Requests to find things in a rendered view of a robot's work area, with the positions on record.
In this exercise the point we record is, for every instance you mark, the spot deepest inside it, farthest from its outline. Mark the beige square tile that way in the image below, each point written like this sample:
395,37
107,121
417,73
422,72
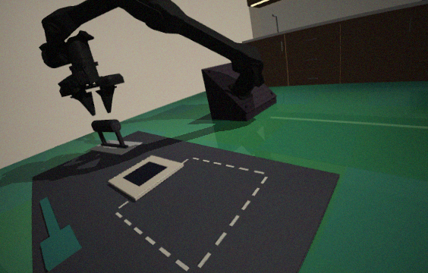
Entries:
144,176

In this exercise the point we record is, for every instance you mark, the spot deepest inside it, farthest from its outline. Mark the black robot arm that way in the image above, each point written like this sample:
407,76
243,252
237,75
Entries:
160,15

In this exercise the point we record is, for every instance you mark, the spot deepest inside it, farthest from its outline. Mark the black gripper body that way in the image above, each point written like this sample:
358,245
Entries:
104,82

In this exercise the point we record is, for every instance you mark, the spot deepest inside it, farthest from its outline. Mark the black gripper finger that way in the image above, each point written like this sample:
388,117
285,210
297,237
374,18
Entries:
87,100
106,95

